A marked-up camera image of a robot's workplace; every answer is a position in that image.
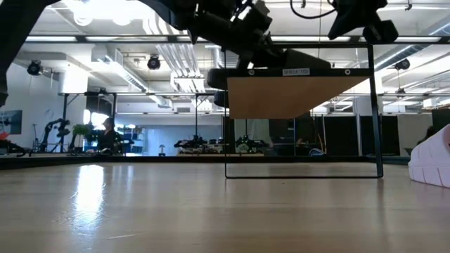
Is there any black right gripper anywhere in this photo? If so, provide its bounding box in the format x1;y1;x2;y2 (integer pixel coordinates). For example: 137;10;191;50
327;0;400;45

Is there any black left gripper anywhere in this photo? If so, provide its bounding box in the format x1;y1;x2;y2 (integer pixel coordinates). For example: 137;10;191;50
188;0;286;70

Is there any pink foam slide sandal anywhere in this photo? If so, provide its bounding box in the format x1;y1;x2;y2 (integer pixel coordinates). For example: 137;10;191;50
407;122;450;189

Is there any black partition panel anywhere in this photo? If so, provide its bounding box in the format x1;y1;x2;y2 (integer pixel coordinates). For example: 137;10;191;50
323;115;401;156

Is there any small background potted plant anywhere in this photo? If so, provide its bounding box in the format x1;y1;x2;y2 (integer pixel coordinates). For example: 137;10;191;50
72;123;91;148

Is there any red and black machine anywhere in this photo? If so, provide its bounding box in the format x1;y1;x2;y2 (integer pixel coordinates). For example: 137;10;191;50
0;131;28;158

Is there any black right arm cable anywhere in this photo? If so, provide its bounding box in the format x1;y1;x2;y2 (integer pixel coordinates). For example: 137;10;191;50
290;0;337;20

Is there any wooden shelf with black frame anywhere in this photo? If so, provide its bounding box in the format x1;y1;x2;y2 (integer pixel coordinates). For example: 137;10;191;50
224;44;385;179

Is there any black background gantry frame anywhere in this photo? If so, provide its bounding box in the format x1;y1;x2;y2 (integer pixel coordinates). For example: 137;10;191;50
194;93;229;141
61;91;117;154

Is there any black aluminium table frame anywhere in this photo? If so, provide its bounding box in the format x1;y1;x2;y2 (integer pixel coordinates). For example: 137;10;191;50
0;153;412;171

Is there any black overhead frame beam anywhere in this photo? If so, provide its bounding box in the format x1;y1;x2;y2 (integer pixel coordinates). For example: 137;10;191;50
24;34;450;46

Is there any framed wall picture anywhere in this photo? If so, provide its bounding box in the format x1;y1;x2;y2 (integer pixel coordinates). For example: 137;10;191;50
0;110;23;136

